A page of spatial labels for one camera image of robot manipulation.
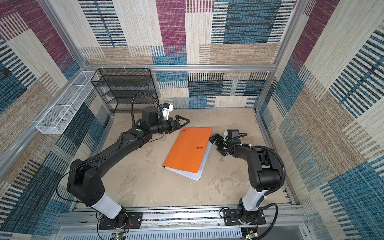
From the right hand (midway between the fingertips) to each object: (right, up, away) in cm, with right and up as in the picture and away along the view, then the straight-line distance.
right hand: (212, 144), depth 96 cm
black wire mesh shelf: (-65, +39, +13) cm, 77 cm away
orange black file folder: (-15, -4, +1) cm, 16 cm away
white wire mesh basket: (-76, +14, -25) cm, 81 cm away
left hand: (-15, +14, -19) cm, 28 cm away
